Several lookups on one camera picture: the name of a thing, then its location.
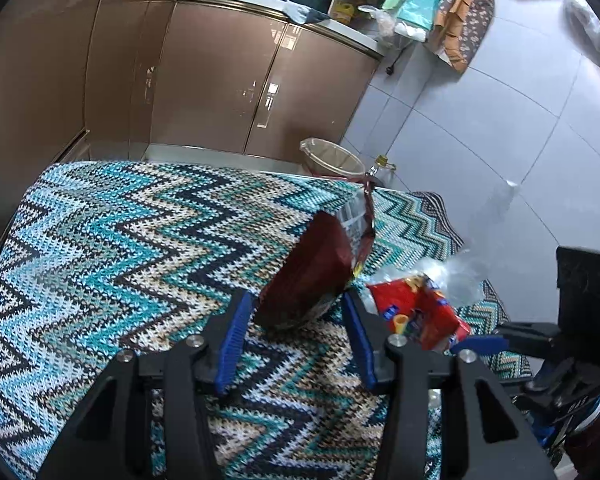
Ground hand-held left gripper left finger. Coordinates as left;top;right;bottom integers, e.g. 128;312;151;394
37;290;255;480

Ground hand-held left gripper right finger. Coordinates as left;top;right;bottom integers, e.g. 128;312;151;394
342;290;556;480

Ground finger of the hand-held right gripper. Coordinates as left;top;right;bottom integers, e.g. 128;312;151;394
450;322;561;361

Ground bright red snack packet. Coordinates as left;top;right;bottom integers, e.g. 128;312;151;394
365;275;473;353

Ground dark red snack packet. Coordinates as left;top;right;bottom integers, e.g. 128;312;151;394
254;175;378;332

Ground person's right forearm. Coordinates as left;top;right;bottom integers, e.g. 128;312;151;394
562;395;600;480

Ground beige trash bin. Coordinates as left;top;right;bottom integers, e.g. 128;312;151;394
300;137;367;183

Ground zigzag knitted mat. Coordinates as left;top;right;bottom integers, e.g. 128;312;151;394
0;160;533;480

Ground large cooking oil bottle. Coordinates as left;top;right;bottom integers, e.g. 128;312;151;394
366;155;398;188

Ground brown lower cabinets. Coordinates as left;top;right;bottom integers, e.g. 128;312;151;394
0;0;385;281

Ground white hanging plastic bag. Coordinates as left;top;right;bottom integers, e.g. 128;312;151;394
555;0;600;61

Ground clear plastic bag with food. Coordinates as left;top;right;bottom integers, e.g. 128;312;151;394
357;4;416;51

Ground blue grey cloth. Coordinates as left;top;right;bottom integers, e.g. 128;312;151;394
285;0;331;25

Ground teal bag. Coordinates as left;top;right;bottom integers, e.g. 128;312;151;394
395;0;443;41

